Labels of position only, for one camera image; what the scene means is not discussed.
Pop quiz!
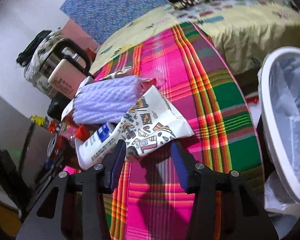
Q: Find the red cartoon milk can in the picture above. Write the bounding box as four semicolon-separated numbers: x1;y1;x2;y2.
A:
47;134;74;161

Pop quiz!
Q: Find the patterned white paper carton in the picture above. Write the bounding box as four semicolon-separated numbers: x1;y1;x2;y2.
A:
115;86;194;162

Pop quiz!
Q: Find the purple foam net sleeve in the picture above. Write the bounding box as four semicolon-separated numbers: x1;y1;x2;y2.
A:
72;75;144;125

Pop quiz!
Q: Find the white round trash bin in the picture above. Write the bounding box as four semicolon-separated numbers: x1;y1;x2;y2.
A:
258;47;300;203

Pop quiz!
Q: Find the pink plaid tablecloth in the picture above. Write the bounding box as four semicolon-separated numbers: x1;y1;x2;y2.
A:
82;23;264;239

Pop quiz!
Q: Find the black bag on floor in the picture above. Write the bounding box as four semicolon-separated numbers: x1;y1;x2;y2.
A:
47;93;71;121

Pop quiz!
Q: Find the pineapple print bedding pile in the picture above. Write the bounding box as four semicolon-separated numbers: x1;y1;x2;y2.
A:
16;27;62;94

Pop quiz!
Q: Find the yellow pineapple bed sheet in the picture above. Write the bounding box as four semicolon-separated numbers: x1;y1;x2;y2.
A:
90;0;300;75

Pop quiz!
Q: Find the polka dot brown cloth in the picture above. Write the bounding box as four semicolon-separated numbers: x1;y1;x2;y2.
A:
170;0;217;10

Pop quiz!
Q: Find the steel electric kettle black handle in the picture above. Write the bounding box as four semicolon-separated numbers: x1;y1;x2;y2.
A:
39;38;91;90

